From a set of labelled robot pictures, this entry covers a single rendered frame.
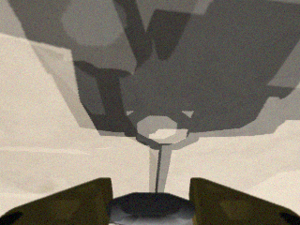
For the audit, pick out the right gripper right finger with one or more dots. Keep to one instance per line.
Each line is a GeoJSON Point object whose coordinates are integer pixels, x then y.
{"type": "Point", "coordinates": [216, 204]}

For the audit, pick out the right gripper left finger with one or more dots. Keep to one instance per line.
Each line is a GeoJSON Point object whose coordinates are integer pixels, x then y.
{"type": "Point", "coordinates": [84, 204]}

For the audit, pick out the blue sealant gun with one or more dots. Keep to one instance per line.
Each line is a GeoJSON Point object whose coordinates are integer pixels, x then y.
{"type": "Point", "coordinates": [150, 208]}

